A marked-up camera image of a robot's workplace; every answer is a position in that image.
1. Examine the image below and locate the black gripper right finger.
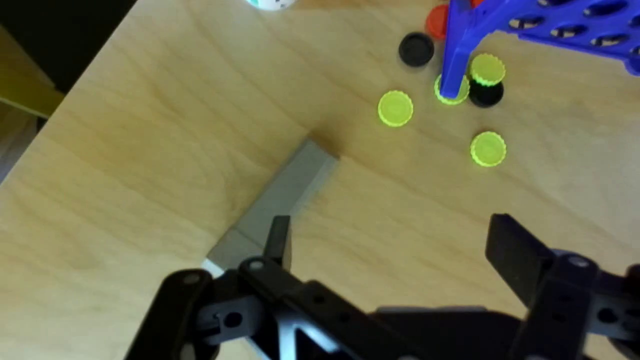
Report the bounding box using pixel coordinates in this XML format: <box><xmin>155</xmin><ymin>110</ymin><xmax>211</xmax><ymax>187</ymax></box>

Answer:
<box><xmin>483</xmin><ymin>211</ymin><xmax>640</xmax><ymax>360</ymax></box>

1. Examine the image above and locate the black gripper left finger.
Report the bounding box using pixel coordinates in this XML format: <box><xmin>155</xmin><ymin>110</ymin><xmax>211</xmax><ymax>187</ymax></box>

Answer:
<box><xmin>124</xmin><ymin>213</ymin><xmax>401</xmax><ymax>360</ymax></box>

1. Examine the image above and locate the blue connect four grid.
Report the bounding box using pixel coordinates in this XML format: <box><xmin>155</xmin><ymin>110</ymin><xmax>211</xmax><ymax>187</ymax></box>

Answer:
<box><xmin>435</xmin><ymin>0</ymin><xmax>640</xmax><ymax>101</ymax></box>

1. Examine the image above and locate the long grey block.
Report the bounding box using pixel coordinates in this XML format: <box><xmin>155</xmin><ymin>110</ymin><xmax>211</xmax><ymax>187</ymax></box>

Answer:
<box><xmin>198</xmin><ymin>137</ymin><xmax>340</xmax><ymax>278</ymax></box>

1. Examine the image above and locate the yellow game disc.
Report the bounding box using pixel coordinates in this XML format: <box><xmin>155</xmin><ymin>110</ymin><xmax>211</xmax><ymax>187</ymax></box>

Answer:
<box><xmin>468</xmin><ymin>51</ymin><xmax>508</xmax><ymax>88</ymax></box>
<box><xmin>376</xmin><ymin>88</ymin><xmax>415</xmax><ymax>129</ymax></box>
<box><xmin>468</xmin><ymin>129</ymin><xmax>508</xmax><ymax>170</ymax></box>
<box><xmin>434</xmin><ymin>72</ymin><xmax>472</xmax><ymax>107</ymax></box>

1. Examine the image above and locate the black game disc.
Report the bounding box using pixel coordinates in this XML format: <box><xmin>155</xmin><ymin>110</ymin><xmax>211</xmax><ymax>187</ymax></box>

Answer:
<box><xmin>398</xmin><ymin>29</ymin><xmax>435</xmax><ymax>67</ymax></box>
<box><xmin>468</xmin><ymin>79</ymin><xmax>505</xmax><ymax>107</ymax></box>

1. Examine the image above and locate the red game disc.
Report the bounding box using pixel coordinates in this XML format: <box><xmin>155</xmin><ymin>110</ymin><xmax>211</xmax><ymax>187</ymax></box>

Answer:
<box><xmin>423</xmin><ymin>3</ymin><xmax>451</xmax><ymax>42</ymax></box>

